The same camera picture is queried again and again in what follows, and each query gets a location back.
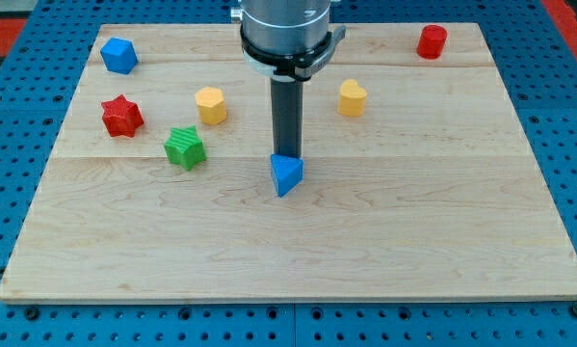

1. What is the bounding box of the blue triangle block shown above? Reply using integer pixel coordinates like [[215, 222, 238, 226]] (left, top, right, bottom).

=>
[[271, 154, 303, 197]]

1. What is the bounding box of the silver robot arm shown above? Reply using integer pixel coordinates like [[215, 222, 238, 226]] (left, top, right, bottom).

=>
[[230, 0, 346, 83]]

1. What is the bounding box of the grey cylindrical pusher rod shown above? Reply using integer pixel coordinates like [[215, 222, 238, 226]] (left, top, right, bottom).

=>
[[271, 79, 302, 158]]

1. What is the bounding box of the yellow heart block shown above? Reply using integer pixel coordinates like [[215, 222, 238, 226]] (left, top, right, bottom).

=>
[[337, 79, 368, 117]]

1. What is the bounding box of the yellow hexagon block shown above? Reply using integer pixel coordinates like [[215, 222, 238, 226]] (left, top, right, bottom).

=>
[[195, 87, 227, 125]]

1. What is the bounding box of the green star block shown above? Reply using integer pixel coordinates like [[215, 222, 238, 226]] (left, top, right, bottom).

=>
[[164, 126, 206, 171]]

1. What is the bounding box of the wooden board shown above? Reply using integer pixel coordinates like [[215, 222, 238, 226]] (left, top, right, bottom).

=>
[[0, 23, 577, 305]]

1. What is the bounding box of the red star block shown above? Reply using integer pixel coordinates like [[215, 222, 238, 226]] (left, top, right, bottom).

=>
[[101, 94, 144, 138]]

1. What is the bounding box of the red cylinder block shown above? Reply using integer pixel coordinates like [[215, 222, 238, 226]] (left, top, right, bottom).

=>
[[417, 24, 448, 60]]

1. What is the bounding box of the blue cube block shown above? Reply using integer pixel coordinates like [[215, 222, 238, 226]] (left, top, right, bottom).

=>
[[100, 38, 138, 74]]

